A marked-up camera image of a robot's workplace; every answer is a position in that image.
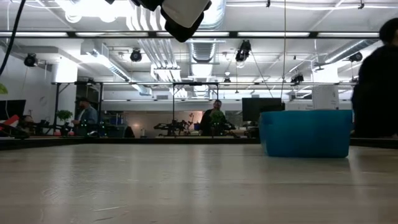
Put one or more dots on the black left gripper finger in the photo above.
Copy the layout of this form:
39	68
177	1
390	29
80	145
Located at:
182	34
149	3

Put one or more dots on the teal plastic basket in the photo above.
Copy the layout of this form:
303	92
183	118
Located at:
306	133

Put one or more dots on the black overhead beam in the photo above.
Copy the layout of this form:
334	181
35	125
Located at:
230	34

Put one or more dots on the black ceiling spotlight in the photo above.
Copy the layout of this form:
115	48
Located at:
297	78
136	56
30	60
243	51
356	57

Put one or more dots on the person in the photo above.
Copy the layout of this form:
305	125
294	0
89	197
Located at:
208	121
376	93
86	116

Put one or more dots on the black computer monitor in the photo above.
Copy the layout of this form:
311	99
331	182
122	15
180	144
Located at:
261	107
12	109

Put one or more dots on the green background potted plant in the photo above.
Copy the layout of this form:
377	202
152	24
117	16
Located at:
64	115

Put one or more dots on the green artificial plant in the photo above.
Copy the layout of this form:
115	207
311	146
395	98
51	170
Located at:
2	89

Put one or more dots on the red and white object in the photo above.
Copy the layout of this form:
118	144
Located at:
11	120

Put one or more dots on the black background station frame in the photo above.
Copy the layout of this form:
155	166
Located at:
77	83
196	84

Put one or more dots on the black aluminium table frame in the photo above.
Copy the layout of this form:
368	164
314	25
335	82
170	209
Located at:
155	140

